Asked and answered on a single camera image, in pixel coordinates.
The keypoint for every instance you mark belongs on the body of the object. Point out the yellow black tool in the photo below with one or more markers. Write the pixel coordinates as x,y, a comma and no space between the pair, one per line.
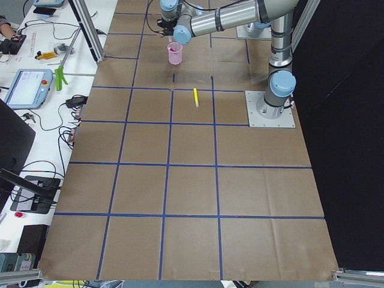
46,55

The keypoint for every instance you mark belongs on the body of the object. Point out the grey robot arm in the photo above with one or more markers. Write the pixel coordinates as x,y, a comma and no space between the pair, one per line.
184,21

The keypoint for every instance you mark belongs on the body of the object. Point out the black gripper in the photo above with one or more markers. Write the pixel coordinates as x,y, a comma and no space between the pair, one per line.
168,26

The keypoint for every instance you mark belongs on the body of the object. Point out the black monitor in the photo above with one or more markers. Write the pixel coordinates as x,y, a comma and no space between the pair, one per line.
17,138

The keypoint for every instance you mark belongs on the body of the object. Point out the yellow highlighter pen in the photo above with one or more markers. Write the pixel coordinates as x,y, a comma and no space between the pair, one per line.
196,97

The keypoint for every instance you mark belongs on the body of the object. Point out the aluminium frame post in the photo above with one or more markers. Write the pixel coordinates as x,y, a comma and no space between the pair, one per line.
85,22

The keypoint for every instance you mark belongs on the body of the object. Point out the black power adapter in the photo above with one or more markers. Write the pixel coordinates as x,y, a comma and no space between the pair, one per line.
76,101

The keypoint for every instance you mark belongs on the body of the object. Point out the blue teach pendant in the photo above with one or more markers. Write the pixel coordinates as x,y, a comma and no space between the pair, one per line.
29,89

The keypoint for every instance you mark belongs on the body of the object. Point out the pink mesh cup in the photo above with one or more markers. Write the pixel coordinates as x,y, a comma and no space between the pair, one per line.
175,58

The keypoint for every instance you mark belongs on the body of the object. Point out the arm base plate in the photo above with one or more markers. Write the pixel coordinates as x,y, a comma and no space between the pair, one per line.
262,115

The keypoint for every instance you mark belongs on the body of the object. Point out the long metal grabber tool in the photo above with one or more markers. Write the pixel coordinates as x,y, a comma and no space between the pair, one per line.
69,50

